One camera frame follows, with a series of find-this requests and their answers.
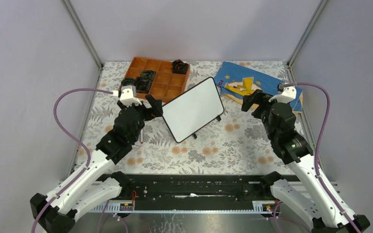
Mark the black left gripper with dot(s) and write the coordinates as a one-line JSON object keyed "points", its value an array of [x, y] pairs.
{"points": [[155, 111]]}

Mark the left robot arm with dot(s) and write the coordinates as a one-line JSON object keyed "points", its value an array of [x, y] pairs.
{"points": [[58, 210]]}

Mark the white whiteboard black frame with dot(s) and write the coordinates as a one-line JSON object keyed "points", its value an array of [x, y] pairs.
{"points": [[193, 109]]}

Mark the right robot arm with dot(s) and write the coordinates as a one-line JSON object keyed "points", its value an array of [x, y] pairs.
{"points": [[325, 211]]}

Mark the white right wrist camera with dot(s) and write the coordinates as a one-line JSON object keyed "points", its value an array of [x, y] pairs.
{"points": [[287, 93]]}

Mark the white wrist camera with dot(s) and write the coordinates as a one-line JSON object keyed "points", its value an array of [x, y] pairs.
{"points": [[287, 93], [128, 96]]}

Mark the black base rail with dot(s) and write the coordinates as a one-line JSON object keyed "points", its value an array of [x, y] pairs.
{"points": [[192, 194]]}

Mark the wooden compartment tray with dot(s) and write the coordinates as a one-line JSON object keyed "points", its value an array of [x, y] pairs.
{"points": [[162, 79]]}

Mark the floral tablecloth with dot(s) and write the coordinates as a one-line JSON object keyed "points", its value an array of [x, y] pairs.
{"points": [[235, 145]]}

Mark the aluminium frame post left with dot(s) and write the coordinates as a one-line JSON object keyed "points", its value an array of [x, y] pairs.
{"points": [[82, 32]]}

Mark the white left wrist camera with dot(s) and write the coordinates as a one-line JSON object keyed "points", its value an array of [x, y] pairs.
{"points": [[128, 96]]}

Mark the aluminium frame post right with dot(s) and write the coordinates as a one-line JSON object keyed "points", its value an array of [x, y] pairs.
{"points": [[320, 8]]}

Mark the red white marker pen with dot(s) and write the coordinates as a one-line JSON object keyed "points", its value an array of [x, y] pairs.
{"points": [[141, 139]]}

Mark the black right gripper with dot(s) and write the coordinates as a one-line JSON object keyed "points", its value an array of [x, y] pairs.
{"points": [[257, 97]]}

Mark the aluminium frame post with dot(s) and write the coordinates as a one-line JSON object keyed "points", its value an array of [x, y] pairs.
{"points": [[82, 32], [320, 8]]}

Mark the blue pikachu cloth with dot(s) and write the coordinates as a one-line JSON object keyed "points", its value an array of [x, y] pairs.
{"points": [[238, 80]]}

